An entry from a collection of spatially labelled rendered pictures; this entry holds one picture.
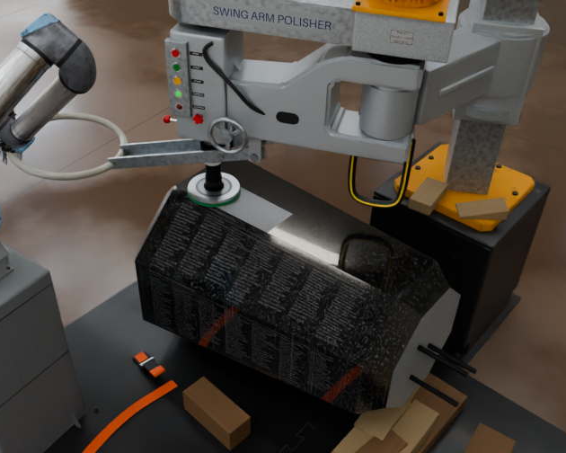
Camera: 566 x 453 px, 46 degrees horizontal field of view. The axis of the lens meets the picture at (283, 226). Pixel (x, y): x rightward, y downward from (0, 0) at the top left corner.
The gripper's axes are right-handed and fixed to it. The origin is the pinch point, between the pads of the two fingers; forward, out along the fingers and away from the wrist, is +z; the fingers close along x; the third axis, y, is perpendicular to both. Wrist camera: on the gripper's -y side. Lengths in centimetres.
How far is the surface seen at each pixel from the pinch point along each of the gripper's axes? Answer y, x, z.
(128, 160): 21, 46, -11
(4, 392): 88, -6, 40
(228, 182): 32, 86, -4
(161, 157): 28, 59, -16
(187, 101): 40, 67, -48
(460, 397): 107, 177, 68
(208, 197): 41, 76, -4
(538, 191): 48, 228, 3
